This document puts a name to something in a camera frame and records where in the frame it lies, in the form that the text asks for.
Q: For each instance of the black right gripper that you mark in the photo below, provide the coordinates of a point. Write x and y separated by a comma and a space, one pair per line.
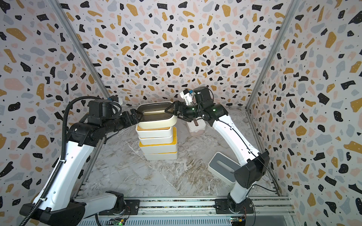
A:
181, 107

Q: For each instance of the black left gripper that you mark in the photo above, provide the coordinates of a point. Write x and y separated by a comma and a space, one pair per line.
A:
130, 117

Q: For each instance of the dark brown lid tissue box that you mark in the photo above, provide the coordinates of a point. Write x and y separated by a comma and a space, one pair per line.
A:
155, 117

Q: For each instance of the white pink tissue box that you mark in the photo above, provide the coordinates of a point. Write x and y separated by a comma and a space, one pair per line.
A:
196, 127

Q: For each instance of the yellow lid tissue box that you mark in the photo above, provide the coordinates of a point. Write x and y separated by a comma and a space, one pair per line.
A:
164, 148
161, 156

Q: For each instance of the light bamboo lid tissue box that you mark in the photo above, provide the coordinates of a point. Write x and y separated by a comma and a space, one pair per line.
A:
156, 140

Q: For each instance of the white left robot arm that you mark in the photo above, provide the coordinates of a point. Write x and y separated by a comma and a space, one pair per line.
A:
54, 205

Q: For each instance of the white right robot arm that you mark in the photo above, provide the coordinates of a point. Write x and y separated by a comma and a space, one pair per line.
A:
253, 163

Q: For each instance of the grey lid tissue box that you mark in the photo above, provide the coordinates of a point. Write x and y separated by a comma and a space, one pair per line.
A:
223, 168

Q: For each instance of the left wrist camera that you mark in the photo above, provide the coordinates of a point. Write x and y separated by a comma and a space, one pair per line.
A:
115, 99

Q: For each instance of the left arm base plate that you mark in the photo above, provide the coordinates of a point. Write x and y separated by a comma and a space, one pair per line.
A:
128, 207

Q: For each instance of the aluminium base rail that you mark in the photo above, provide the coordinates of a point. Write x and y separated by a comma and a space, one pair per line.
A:
197, 211

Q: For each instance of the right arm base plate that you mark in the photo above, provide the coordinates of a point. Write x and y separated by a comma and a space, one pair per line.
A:
228, 206

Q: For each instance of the left corner aluminium post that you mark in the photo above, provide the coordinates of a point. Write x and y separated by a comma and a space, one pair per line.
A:
61, 15

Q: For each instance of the corner aluminium post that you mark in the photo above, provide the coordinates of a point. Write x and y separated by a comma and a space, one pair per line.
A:
274, 49
61, 15

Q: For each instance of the right corner aluminium post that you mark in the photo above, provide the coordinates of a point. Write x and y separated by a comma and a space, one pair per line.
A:
274, 49

